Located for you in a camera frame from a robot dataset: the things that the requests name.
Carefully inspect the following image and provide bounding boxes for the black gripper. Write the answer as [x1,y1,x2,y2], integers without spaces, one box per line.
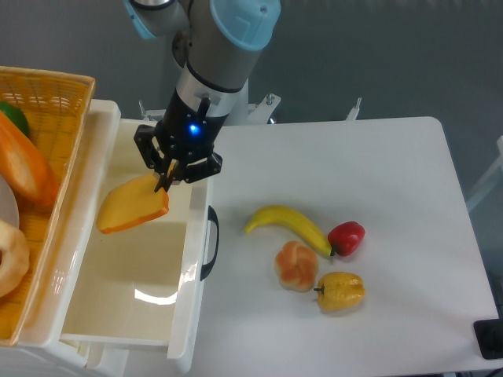
[134,93,223,192]

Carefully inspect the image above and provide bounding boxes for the yellow bread slice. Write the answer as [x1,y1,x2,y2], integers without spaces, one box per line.
[96,174,169,234]

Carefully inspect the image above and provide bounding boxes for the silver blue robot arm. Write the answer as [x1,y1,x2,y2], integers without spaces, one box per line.
[124,1,281,191]

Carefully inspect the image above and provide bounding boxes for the open white upper drawer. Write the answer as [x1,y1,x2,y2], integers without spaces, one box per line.
[58,116,215,375]

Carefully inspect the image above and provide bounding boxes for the round knotted bread roll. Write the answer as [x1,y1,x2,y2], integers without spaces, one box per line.
[274,241,318,292]

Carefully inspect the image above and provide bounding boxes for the white drawer cabinet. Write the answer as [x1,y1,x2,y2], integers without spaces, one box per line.
[1,100,121,376]

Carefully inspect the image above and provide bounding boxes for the yellow banana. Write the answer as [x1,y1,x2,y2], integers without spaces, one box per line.
[244,205,336,257]

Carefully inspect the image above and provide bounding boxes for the yellow woven plastic basket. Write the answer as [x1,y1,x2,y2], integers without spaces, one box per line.
[1,66,95,347]

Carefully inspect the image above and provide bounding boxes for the orange baguette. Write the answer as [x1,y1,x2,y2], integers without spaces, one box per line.
[1,112,60,207]

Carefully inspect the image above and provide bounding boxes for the white plate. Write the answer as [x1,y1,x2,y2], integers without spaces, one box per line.
[0,177,20,228]

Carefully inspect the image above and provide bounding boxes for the green fruit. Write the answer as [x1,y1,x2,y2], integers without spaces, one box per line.
[0,101,31,138]

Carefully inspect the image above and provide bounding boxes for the beige bagel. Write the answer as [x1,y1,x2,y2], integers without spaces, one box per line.
[1,220,30,297]

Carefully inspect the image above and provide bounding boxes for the red bell pepper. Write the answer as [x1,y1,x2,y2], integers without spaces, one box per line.
[327,221,365,257]

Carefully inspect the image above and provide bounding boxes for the yellow bell pepper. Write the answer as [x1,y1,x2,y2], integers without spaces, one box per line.
[314,272,365,312]

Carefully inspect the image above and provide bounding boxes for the black device at table edge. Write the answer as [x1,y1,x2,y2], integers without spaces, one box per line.
[473,319,503,360]

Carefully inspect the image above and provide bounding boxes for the black drawer handle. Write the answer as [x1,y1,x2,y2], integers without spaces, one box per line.
[200,206,220,281]

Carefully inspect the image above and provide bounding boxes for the white frame at right edge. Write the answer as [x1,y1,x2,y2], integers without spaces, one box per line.
[466,137,502,212]

